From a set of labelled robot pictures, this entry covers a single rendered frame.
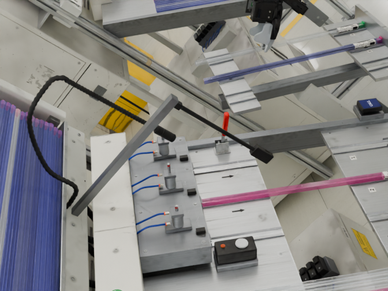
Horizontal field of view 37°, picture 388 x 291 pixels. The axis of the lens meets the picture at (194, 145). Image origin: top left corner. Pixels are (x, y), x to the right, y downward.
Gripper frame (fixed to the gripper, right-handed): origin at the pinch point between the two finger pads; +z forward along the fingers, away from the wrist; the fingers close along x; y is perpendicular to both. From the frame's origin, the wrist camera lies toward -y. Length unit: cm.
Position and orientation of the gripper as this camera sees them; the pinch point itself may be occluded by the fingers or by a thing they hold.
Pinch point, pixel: (267, 46)
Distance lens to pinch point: 169.4
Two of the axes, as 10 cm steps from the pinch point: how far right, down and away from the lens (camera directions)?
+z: -1.1, 8.3, 5.4
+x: 2.1, 5.5, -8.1
